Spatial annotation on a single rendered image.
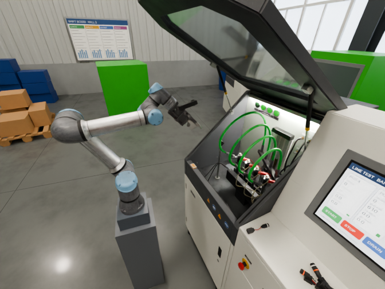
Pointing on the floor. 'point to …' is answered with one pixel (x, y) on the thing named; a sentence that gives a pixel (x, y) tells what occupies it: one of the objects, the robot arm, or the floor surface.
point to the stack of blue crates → (27, 81)
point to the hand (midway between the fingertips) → (199, 125)
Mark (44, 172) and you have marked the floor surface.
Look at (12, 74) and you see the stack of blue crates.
